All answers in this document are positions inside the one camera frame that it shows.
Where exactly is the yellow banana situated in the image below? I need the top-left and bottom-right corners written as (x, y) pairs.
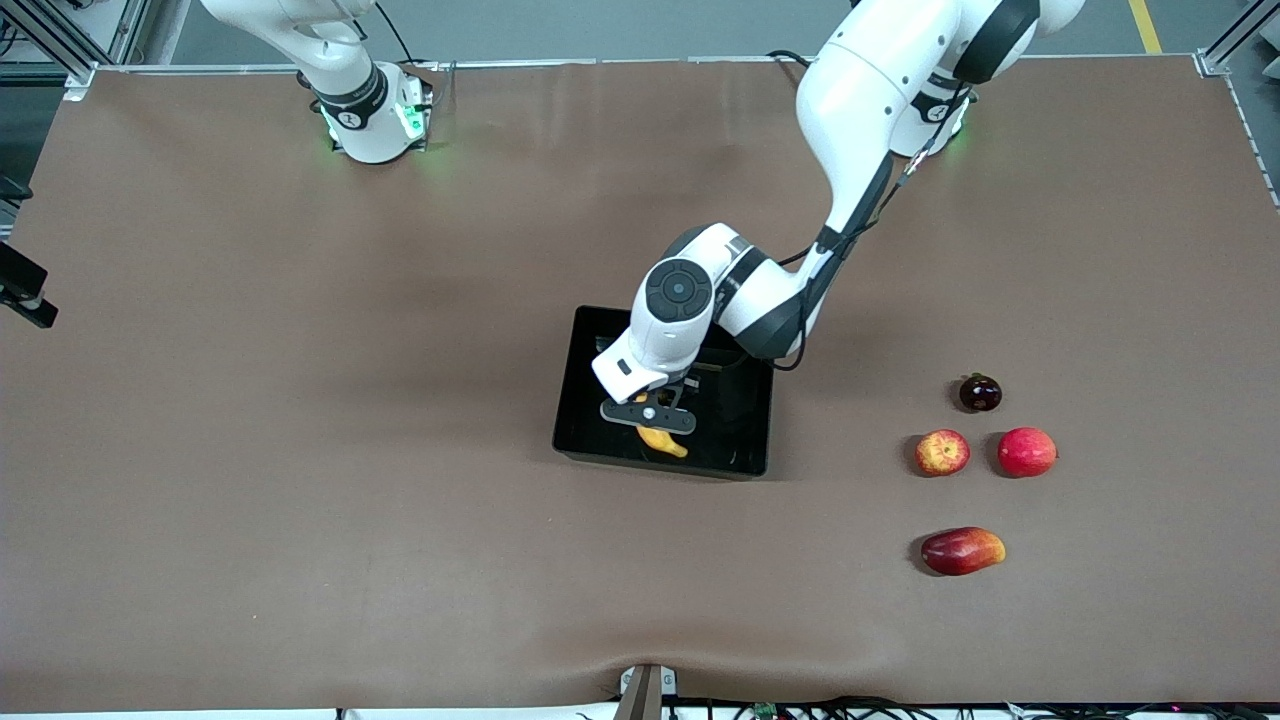
top-left (634, 392), bottom-right (690, 459)

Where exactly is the black plastic tray box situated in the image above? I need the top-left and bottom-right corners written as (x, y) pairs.
top-left (552, 305), bottom-right (778, 481)

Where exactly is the yellow red striped apple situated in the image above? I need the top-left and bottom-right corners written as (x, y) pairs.
top-left (915, 429), bottom-right (972, 478)

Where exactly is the red mango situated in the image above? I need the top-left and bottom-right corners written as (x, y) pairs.
top-left (920, 527), bottom-right (1007, 577)

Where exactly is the brown table mat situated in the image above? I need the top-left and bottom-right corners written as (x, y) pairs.
top-left (0, 55), bottom-right (1280, 713)

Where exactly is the plain red apple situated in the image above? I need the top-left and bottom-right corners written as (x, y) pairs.
top-left (996, 427), bottom-right (1059, 478)

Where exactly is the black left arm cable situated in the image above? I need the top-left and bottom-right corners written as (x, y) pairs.
top-left (770, 85), bottom-right (976, 373)

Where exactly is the aluminium frame post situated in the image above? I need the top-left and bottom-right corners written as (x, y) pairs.
top-left (0, 0), bottom-right (151, 101)
top-left (1197, 0), bottom-right (1280, 79)

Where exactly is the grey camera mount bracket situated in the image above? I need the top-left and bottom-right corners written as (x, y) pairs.
top-left (613, 664), bottom-right (679, 720)

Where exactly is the metal table edge rail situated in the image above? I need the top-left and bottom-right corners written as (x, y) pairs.
top-left (62, 55), bottom-right (1246, 77)

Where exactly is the black right base cable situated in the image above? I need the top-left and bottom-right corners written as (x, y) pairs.
top-left (372, 0), bottom-right (416, 66)

